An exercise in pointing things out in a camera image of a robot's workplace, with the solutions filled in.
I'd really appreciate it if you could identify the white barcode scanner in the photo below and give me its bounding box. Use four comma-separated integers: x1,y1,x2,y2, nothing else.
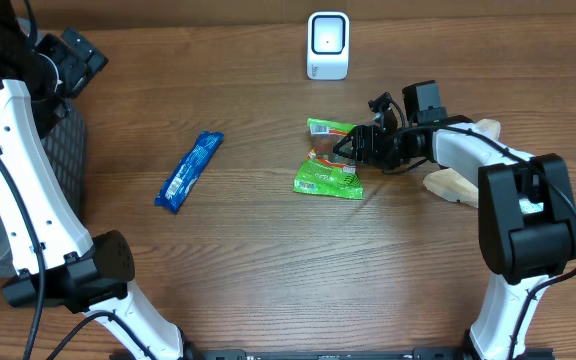
306,11,350,81

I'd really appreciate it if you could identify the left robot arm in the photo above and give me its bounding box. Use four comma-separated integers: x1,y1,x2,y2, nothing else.
0,1,193,359

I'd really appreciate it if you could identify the green Haribo candy bag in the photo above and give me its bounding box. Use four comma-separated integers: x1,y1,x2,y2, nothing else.
293,118,363,200

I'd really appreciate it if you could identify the grey plastic mesh basket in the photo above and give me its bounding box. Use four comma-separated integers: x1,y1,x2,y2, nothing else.
0,17,88,280

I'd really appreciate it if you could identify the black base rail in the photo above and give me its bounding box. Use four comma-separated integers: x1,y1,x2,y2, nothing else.
109,347,557,360

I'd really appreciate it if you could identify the blue snack packet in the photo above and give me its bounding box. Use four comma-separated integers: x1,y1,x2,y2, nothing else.
154,131,224,214

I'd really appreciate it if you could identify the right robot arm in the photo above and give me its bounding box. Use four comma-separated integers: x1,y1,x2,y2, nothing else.
333,80,576,359

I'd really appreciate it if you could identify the teal wipes packet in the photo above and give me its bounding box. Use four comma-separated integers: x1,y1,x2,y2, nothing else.
518,198,544,215

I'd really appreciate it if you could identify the brown nut snack bag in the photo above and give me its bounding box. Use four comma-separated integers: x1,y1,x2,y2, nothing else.
423,119,501,208

